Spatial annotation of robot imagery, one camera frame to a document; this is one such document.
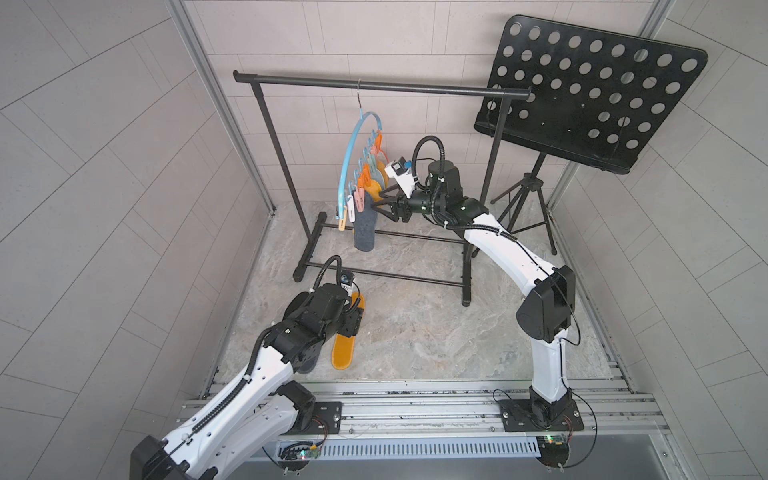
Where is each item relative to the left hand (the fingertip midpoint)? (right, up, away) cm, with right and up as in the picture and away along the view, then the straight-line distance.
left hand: (356, 304), depth 79 cm
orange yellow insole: (+5, +31, 0) cm, 31 cm away
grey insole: (+2, +21, +4) cm, 22 cm away
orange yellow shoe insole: (-4, -12, +4) cm, 14 cm away
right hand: (+6, +28, -3) cm, 28 cm away
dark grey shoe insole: (-13, -16, 0) cm, 20 cm away
